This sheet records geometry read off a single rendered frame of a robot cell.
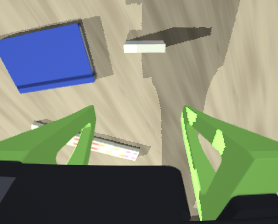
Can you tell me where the blue flat rectangular pad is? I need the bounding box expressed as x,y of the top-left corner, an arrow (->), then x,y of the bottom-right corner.
0,23 -> 96,94

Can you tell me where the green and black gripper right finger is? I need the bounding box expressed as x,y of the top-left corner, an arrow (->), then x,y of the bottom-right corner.
181,105 -> 278,221

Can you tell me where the white domino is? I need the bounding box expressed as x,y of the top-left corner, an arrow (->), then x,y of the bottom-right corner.
67,134 -> 81,146
111,143 -> 139,160
32,122 -> 45,129
92,137 -> 114,155

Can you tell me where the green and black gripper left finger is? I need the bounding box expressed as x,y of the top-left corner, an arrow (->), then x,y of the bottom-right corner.
0,105 -> 96,165

